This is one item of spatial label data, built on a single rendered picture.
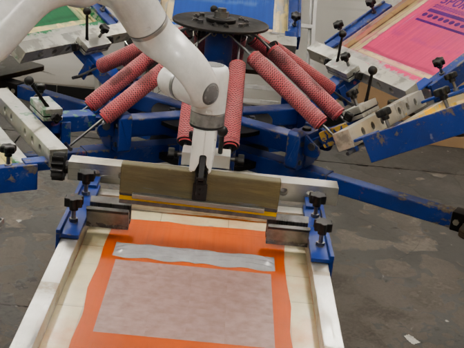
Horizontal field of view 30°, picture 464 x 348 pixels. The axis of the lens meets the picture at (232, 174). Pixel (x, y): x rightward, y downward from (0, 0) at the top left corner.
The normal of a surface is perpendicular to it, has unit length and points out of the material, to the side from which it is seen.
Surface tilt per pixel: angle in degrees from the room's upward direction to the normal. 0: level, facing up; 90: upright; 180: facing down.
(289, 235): 90
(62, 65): 90
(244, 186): 90
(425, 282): 0
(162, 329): 0
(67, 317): 0
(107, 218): 90
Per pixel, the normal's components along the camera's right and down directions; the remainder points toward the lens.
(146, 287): 0.10, -0.93
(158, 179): -0.02, 0.35
